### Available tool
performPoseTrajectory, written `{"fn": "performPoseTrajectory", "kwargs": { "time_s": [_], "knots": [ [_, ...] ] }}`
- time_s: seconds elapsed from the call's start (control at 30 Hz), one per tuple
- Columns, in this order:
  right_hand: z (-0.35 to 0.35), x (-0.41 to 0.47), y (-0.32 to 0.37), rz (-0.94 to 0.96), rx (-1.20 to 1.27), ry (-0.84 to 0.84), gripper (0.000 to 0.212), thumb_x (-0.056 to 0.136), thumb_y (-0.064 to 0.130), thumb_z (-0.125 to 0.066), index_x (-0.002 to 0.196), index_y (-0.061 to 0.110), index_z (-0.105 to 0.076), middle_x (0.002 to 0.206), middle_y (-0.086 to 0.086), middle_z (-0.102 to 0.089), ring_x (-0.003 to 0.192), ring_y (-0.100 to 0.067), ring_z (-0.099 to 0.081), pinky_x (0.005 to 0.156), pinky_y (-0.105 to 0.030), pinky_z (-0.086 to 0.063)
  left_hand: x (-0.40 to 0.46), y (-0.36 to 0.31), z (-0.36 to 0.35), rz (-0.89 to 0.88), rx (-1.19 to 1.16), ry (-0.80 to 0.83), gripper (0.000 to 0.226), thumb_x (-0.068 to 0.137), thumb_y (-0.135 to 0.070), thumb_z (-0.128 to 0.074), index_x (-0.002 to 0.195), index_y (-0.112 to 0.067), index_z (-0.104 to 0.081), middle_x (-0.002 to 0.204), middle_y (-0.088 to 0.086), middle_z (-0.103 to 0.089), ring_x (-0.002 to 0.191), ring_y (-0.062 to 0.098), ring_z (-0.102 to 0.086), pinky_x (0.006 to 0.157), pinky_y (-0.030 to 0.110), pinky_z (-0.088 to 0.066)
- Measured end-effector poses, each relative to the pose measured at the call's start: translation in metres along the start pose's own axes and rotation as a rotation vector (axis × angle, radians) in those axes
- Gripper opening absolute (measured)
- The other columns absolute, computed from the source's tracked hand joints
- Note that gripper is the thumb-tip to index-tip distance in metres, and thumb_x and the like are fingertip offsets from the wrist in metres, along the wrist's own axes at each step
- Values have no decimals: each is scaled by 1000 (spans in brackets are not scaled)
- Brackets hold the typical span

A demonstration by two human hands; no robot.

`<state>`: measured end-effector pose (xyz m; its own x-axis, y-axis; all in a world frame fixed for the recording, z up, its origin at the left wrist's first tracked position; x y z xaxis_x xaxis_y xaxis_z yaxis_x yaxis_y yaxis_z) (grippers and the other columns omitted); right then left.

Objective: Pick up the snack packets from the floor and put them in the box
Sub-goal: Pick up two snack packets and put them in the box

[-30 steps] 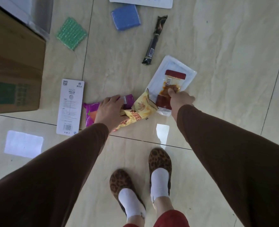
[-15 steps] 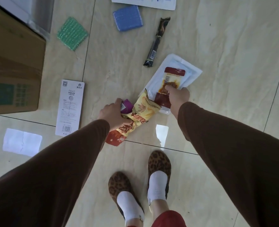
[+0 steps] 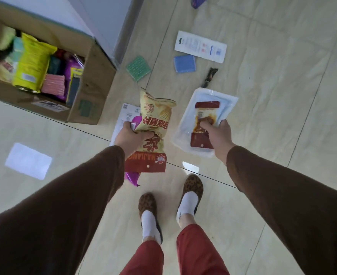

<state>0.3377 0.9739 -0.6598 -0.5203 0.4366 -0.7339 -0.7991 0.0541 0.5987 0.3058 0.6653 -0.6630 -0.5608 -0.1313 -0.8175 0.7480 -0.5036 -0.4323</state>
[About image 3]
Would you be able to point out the purple snack bag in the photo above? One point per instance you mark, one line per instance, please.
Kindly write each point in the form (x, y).
(134, 177)
(71, 67)

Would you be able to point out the yellow dried tofu packet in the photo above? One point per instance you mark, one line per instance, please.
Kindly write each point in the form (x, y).
(74, 85)

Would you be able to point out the brown cardboard box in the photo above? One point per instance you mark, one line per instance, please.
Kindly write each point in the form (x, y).
(99, 74)

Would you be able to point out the person's left forearm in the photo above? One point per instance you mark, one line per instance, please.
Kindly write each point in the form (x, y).
(56, 220)

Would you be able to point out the dark green box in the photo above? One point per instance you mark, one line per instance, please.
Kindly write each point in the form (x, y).
(54, 65)

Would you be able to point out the small brown-red snack packet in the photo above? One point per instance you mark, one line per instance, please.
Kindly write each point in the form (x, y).
(202, 111)

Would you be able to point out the right leopard print slipper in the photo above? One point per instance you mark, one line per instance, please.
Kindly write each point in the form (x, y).
(193, 183)

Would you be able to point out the white card with code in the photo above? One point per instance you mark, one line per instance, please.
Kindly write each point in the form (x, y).
(124, 115)

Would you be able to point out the pink striped packet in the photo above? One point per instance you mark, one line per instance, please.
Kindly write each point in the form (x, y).
(53, 84)

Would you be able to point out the left leopard print slipper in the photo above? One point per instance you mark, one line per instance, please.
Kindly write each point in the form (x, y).
(147, 201)

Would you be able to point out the pale grey cabinet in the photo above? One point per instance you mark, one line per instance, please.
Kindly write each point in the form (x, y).
(105, 17)

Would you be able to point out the white sock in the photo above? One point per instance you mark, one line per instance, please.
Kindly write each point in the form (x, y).
(188, 204)
(149, 226)

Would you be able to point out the beige red chip bag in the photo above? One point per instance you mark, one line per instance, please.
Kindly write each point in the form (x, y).
(2, 70)
(154, 117)

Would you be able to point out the blue square pack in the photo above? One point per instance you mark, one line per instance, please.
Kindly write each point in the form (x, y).
(184, 63)

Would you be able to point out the clear white pouch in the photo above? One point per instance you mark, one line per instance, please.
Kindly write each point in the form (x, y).
(222, 103)

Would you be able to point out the person's right hand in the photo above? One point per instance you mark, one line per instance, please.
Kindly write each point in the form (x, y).
(221, 137)

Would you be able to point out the purple-blue long box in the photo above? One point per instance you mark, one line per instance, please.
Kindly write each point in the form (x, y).
(198, 1)

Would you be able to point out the person's left hand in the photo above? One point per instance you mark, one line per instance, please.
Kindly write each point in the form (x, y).
(129, 138)

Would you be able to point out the white long card blue print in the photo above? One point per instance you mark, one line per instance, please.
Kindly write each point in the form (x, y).
(200, 46)

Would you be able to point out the person's right leg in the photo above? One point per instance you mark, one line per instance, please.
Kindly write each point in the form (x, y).
(200, 249)

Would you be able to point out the person's leg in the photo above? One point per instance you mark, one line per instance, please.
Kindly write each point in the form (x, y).
(145, 259)
(200, 249)

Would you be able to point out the right white sock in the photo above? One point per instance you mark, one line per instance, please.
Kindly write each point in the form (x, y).
(188, 204)

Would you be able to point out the lime green square pack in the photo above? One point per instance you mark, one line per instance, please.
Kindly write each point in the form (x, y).
(6, 37)

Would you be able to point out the person's left leg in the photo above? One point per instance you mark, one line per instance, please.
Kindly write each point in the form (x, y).
(145, 259)

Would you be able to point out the dark brown stick sachet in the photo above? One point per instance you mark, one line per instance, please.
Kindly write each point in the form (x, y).
(210, 77)

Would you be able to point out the leopard print slipper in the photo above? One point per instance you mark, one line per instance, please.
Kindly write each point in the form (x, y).
(193, 183)
(147, 201)

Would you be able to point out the left white sock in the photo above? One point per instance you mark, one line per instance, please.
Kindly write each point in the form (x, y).
(149, 226)

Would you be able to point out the yellow-green long snack bag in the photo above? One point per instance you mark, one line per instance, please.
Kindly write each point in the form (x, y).
(34, 62)

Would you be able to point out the teal long carton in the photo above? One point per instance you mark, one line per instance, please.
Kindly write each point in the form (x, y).
(16, 52)

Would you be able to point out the person's right forearm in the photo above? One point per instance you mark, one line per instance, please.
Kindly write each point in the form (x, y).
(294, 211)

